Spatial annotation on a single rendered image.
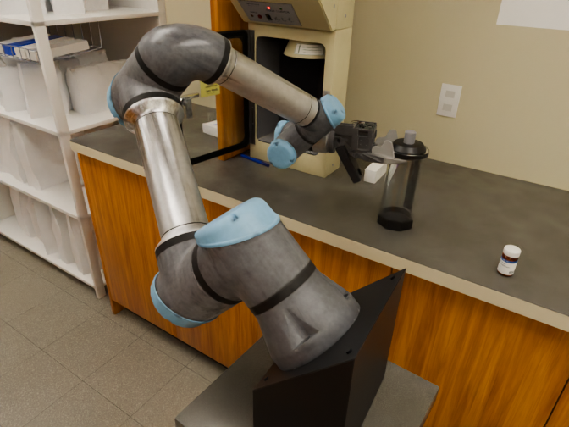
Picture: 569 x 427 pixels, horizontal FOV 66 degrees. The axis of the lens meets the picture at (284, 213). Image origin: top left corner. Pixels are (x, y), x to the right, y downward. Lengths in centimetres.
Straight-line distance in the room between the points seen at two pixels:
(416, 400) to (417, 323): 48
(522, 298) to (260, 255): 69
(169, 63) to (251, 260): 41
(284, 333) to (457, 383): 83
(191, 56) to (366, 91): 110
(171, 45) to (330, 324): 55
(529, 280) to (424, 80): 86
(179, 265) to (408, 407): 44
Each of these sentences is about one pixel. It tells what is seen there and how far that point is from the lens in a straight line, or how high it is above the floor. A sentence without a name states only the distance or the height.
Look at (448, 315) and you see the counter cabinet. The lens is 123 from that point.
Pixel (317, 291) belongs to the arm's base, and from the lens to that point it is 62.
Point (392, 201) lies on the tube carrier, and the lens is 121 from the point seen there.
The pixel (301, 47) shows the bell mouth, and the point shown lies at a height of 135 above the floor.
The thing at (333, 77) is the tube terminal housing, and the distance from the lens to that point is 141.
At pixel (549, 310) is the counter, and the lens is 112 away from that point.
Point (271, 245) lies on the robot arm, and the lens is 60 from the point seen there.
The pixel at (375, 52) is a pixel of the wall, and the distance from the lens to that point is 180.
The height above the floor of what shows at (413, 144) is 118.
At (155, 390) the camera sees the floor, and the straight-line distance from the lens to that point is 206.
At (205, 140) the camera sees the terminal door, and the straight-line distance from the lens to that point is 149.
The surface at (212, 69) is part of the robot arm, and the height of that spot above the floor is 140.
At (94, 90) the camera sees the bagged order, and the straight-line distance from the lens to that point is 234.
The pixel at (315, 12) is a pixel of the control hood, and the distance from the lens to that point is 132.
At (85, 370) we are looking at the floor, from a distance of 222.
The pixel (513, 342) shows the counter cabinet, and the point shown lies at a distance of 123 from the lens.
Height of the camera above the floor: 157
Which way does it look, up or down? 30 degrees down
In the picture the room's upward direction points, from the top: 2 degrees clockwise
